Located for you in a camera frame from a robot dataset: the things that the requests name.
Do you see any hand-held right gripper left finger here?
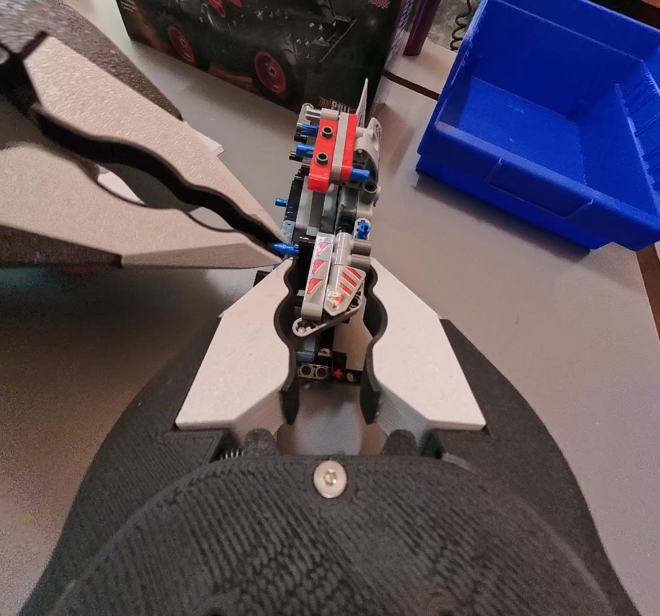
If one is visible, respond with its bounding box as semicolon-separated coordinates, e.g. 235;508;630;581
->
174;257;301;435

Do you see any coiled black cable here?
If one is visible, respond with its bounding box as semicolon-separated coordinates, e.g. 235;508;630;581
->
449;0;472;52

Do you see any blue plastic storage bin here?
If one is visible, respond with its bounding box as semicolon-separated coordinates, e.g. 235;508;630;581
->
415;0;660;252

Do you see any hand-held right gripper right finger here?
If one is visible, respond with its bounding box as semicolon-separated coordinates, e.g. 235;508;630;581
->
360;257;488;444

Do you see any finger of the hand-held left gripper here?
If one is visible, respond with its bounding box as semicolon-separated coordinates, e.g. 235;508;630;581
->
0;100;287;270
21;34;283;246

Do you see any grey red toy brick truck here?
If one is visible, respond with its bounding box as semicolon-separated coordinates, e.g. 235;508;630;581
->
254;79;383;386

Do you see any black toy set box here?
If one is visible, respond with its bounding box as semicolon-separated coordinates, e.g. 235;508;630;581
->
106;0;431;117

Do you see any maroon cylinder post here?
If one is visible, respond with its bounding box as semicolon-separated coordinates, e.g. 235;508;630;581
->
404;0;460;56

